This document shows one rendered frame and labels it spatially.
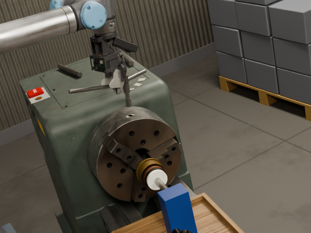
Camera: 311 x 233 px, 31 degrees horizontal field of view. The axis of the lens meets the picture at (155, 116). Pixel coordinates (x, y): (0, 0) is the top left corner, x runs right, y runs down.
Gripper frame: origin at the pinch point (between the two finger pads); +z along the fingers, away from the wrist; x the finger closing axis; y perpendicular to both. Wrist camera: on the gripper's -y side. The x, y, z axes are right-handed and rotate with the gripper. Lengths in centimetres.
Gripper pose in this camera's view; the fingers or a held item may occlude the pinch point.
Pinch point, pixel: (118, 89)
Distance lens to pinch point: 185.2
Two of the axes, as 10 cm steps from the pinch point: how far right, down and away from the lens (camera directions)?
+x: 7.4, 1.9, -6.4
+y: -6.6, 3.6, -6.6
